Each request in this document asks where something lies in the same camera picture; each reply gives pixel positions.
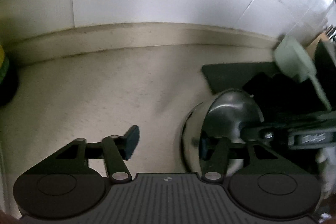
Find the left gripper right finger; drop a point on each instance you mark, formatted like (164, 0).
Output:
(214, 158)

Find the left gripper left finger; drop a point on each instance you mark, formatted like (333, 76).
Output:
(116, 151)

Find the steel bowl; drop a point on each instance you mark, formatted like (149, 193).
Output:
(224, 115)

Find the black gas stove burner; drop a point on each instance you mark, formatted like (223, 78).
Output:
(277, 95)

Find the pale green cup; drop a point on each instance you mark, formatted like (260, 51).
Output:
(293, 61)

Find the yellow green label bottle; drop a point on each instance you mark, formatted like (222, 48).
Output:
(9, 77)

